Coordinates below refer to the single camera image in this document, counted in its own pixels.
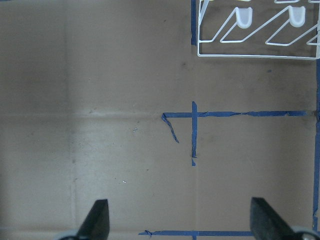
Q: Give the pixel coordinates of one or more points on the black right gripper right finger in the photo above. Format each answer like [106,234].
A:
[266,223]

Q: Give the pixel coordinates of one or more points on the white wire cup rack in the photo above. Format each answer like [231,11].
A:
[258,29]

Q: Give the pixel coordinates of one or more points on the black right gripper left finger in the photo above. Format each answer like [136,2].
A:
[96,225]

